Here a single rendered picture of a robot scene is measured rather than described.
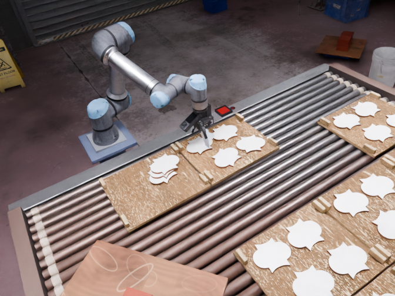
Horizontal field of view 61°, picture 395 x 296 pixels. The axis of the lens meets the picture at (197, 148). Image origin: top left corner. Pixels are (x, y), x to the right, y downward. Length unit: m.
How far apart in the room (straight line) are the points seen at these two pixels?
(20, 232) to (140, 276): 0.63
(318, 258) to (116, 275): 0.71
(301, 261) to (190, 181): 0.59
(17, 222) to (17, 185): 1.75
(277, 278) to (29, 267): 0.92
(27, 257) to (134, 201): 0.47
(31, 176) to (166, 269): 2.41
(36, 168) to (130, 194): 2.02
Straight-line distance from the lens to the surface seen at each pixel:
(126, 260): 1.25
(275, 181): 1.58
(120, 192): 1.59
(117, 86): 1.88
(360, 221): 1.48
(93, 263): 1.28
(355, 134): 1.86
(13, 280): 2.77
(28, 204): 1.77
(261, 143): 1.72
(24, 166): 3.59
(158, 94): 1.46
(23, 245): 1.58
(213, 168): 1.60
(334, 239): 1.40
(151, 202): 1.51
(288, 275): 1.29
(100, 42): 1.62
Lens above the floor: 2.07
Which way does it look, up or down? 41 degrees down
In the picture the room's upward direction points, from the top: 7 degrees counter-clockwise
